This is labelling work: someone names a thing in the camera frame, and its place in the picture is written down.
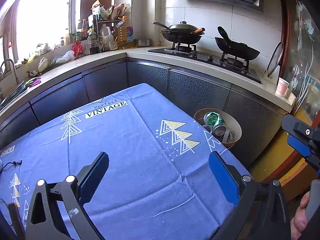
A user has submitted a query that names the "crushed green beer can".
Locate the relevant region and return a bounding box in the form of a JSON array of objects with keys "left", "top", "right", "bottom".
[{"left": 203, "top": 112, "right": 223, "bottom": 126}]

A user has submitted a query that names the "round wooden trash bin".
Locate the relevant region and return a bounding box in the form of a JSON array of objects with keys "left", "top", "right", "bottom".
[{"left": 194, "top": 108, "right": 242, "bottom": 151}]

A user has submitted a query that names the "chrome kitchen faucet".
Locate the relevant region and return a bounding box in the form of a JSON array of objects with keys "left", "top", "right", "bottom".
[{"left": 0, "top": 59, "right": 20, "bottom": 85}]

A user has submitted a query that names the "person right hand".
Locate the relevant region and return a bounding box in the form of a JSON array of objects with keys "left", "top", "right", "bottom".
[{"left": 290, "top": 191, "right": 310, "bottom": 240}]

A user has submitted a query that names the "pink paper cup on counter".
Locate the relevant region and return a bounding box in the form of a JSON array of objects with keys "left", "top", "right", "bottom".
[{"left": 276, "top": 77, "right": 289, "bottom": 96}]

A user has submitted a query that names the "glass pan lid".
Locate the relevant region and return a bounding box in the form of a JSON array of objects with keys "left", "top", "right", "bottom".
[{"left": 264, "top": 41, "right": 284, "bottom": 77}]

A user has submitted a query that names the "blue printed tablecloth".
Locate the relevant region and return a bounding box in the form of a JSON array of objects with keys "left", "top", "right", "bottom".
[{"left": 1, "top": 83, "right": 247, "bottom": 239}]

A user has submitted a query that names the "gas stove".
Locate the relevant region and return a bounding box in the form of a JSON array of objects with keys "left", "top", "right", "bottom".
[{"left": 148, "top": 43, "right": 262, "bottom": 84}]

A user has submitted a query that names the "black smartphone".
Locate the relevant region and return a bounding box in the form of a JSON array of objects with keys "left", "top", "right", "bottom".
[{"left": 8, "top": 203, "right": 25, "bottom": 240}]

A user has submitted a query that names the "black frying pan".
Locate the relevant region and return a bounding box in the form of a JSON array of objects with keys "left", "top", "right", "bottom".
[{"left": 215, "top": 26, "right": 260, "bottom": 61}]

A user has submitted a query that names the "white plastic bag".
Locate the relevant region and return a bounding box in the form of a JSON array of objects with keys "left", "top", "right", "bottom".
[{"left": 51, "top": 50, "right": 75, "bottom": 66}]

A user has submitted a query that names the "red plastic bag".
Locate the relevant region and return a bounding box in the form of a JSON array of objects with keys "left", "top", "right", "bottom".
[{"left": 72, "top": 42, "right": 84, "bottom": 57}]

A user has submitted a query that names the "white plastic jug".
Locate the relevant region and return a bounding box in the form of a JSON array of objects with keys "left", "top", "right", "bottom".
[{"left": 100, "top": 24, "right": 114, "bottom": 51}]

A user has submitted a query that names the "yellow cooking oil bottle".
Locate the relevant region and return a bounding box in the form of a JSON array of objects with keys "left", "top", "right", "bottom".
[{"left": 116, "top": 16, "right": 134, "bottom": 49}]

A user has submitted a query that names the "black charging cable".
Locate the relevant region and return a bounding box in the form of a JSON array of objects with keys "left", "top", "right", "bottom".
[{"left": 0, "top": 159, "right": 23, "bottom": 174}]

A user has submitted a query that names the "black wok with handle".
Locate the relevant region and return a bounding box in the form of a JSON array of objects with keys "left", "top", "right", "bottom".
[{"left": 153, "top": 21, "right": 205, "bottom": 45}]

